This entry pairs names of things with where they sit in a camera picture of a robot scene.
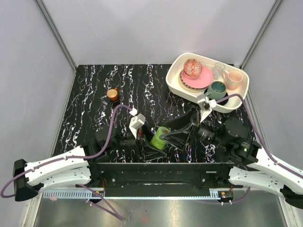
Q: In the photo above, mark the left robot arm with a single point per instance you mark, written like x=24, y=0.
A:
x=81, y=164

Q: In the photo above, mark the cream striped plate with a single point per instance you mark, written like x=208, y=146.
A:
x=187, y=87

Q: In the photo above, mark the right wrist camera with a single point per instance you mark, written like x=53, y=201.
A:
x=206, y=106

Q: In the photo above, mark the pink mug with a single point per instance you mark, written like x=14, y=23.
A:
x=232, y=79

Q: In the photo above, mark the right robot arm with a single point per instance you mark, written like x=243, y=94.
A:
x=254, y=166

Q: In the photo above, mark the pink plate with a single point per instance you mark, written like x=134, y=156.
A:
x=203, y=80

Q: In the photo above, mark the teal ceramic mug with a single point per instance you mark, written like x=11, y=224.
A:
x=216, y=90

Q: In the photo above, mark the green pill bottle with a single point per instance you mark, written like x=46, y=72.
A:
x=156, y=141

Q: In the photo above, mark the patterned red bowl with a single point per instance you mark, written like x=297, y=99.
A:
x=192, y=68

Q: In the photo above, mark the small orange cup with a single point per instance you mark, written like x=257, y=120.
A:
x=112, y=94

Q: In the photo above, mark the white rectangular tub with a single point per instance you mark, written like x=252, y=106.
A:
x=174, y=86

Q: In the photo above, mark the clear glass cup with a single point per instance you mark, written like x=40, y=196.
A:
x=218, y=71

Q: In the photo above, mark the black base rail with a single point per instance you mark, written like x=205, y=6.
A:
x=210, y=175

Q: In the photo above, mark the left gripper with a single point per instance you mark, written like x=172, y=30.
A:
x=145, y=152

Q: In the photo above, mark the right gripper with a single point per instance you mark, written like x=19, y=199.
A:
x=181, y=122

